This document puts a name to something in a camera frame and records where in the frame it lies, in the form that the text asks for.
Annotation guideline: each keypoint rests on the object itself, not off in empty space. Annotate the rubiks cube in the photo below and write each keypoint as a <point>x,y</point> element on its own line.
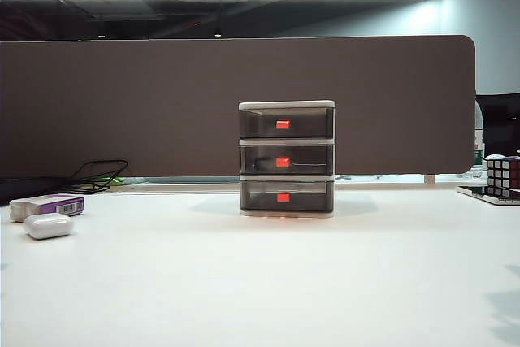
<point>503,174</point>

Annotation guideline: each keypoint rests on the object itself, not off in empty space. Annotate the black monitor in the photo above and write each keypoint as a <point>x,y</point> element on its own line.
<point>501,119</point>

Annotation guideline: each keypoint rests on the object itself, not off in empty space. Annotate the white earbuds case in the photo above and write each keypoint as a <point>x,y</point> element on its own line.
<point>46,226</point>

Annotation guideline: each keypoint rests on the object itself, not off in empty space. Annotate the white flat tray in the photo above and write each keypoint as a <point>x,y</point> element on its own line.
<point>475,192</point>

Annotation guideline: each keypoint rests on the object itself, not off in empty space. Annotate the purple white tissue pack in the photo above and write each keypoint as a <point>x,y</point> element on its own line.
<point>40,204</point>

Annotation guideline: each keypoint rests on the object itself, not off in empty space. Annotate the green flat object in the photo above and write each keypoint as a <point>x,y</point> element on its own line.
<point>117,180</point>

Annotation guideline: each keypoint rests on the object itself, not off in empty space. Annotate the clear plastic bottle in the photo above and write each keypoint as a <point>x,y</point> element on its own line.
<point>479,140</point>

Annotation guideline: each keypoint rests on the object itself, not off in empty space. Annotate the white drawer cabinet frame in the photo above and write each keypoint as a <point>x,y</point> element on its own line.
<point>284,104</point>

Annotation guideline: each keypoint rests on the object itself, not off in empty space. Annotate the brown desk partition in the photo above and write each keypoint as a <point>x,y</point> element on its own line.
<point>162,99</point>

